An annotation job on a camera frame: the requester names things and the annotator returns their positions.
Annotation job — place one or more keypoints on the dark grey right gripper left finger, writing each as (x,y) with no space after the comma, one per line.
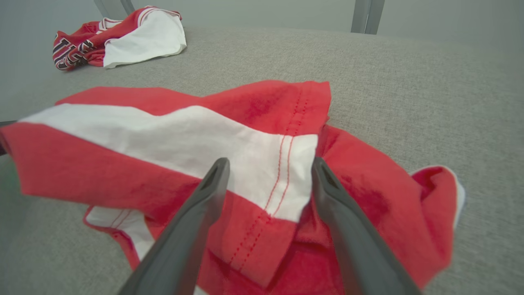
(192,229)

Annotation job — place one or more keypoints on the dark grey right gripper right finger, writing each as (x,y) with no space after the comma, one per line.
(356,241)

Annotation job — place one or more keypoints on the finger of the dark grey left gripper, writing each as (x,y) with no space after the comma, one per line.
(2,147)
(6,122)

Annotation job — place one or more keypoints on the red shorts with white stripe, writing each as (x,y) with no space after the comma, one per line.
(123,164)

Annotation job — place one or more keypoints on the red Bulls jersey white sleeves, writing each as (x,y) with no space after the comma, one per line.
(139,39)

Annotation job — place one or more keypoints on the grey metal partition post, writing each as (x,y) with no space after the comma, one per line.
(116,7)

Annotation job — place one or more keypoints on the grey metal post bracket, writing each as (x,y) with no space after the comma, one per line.
(367,14)

